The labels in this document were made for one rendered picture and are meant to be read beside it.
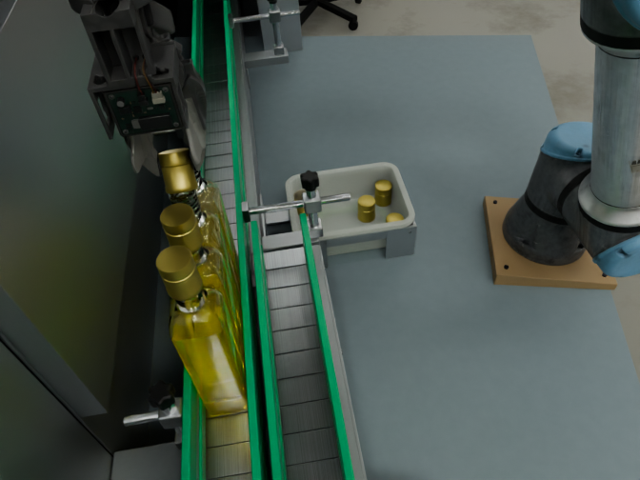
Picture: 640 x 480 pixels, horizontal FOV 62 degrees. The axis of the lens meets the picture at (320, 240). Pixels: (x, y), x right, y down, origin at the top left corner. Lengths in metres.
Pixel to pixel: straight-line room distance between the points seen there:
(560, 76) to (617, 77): 2.40
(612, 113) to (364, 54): 1.01
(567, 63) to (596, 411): 2.45
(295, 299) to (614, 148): 0.47
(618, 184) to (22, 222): 0.67
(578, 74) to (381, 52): 1.66
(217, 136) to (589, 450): 0.84
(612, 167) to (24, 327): 0.66
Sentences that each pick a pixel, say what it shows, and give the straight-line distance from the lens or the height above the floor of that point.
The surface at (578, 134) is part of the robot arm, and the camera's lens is 0.94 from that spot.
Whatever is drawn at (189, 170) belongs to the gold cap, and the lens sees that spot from 0.60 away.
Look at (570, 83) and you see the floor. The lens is 3.03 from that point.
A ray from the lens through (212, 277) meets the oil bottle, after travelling 0.60.
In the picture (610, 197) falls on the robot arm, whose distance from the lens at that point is 0.80.
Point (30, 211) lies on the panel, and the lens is 0.55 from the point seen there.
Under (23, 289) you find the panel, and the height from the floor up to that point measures 1.19.
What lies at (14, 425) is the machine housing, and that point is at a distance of 0.56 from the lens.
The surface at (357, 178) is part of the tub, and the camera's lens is 1.08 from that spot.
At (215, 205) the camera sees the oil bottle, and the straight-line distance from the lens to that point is 0.68.
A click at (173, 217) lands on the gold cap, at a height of 1.16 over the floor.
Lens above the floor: 1.54
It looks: 48 degrees down
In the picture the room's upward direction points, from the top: 5 degrees counter-clockwise
